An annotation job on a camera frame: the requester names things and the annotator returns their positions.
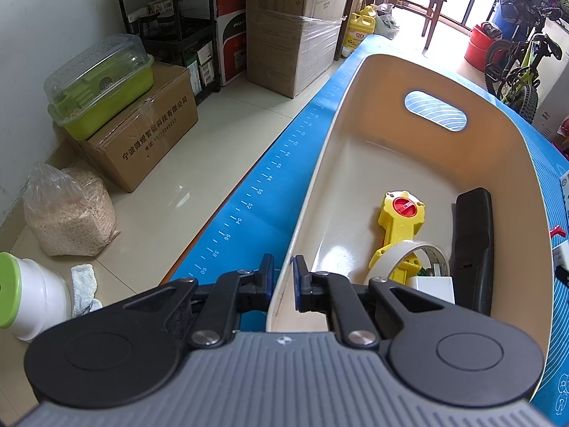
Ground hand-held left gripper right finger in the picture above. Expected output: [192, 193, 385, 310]
[290, 255, 450, 350]

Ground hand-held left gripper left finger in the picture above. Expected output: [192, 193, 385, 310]
[120, 253, 275, 350]

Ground white tape roll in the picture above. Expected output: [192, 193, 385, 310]
[363, 239, 451, 286]

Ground yellow plastic tool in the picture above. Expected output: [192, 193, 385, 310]
[368, 190, 426, 285]

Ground white cube charger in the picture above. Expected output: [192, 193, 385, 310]
[406, 276, 455, 306]

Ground beige plastic bin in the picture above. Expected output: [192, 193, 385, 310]
[265, 53, 554, 405]

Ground black remote control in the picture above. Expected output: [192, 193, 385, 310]
[450, 188, 494, 316]

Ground blue silicone mat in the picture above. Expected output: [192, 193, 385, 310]
[166, 33, 569, 427]

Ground white cloth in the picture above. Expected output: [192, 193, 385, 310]
[70, 264, 104, 318]

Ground printed brown cardboard box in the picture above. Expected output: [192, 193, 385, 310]
[67, 62, 199, 193]

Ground bag of wood shavings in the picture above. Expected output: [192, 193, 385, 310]
[23, 162, 121, 257]

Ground plastic-wrapped cardboard box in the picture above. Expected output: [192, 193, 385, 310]
[245, 5, 344, 99]

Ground white jar with green lid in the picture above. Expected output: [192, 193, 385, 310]
[0, 252, 73, 342]

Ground white and red carton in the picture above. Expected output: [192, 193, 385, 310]
[216, 0, 248, 88]

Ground black shelf rack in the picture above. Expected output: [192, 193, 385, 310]
[111, 0, 221, 106]

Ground green container with clear lid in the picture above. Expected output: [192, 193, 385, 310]
[43, 33, 155, 140]

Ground yellow detergent bottle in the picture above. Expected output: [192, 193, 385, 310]
[341, 4, 378, 59]

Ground crumpled plastic bag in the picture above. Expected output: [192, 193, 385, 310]
[372, 4, 401, 39]

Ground red bucket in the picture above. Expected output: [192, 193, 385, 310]
[464, 23, 502, 70]

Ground wooden chair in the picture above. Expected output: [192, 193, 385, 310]
[395, 0, 448, 52]

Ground green children's bicycle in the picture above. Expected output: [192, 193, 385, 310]
[484, 0, 564, 126]

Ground white appliance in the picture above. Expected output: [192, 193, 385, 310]
[531, 18, 569, 143]

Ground blue barrel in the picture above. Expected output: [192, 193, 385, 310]
[493, 0, 528, 41]

